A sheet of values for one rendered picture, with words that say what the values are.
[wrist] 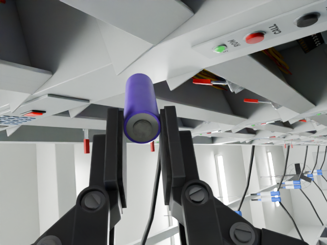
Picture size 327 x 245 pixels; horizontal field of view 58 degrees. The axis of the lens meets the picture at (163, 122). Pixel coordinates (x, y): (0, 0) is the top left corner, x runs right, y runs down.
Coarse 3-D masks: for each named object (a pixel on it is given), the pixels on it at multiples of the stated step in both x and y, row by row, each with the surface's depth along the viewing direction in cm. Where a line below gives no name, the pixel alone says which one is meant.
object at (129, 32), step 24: (72, 0) 19; (96, 0) 19; (120, 0) 20; (144, 0) 21; (168, 0) 22; (120, 24) 22; (144, 24) 23; (168, 24) 25; (120, 48) 29; (144, 48) 27; (120, 72) 29
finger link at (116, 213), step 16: (112, 112) 13; (112, 128) 13; (96, 144) 13; (112, 144) 12; (96, 160) 13; (112, 160) 12; (96, 176) 12; (112, 176) 11; (112, 192) 12; (112, 208) 11; (64, 224) 11; (112, 224) 12; (48, 240) 10; (64, 240) 11
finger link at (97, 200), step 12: (84, 192) 11; (96, 192) 11; (84, 204) 11; (96, 204) 11; (108, 204) 11; (84, 216) 11; (96, 216) 11; (108, 216) 11; (84, 228) 10; (96, 228) 10; (108, 228) 10; (72, 240) 10; (84, 240) 10; (96, 240) 10; (108, 240) 10
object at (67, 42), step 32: (32, 0) 39; (192, 0) 25; (224, 0) 23; (256, 0) 22; (288, 0) 21; (32, 32) 38; (64, 32) 35; (96, 32) 31; (192, 32) 25; (224, 32) 25; (32, 64) 38; (64, 64) 34; (96, 64) 31; (160, 64) 32; (192, 64) 33; (0, 96) 42; (32, 96) 38; (64, 96) 40; (96, 96) 42
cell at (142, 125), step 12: (132, 84) 17; (144, 84) 17; (132, 96) 16; (144, 96) 15; (132, 108) 14; (144, 108) 14; (156, 108) 15; (132, 120) 14; (144, 120) 14; (156, 120) 14; (132, 132) 14; (144, 132) 14; (156, 132) 14
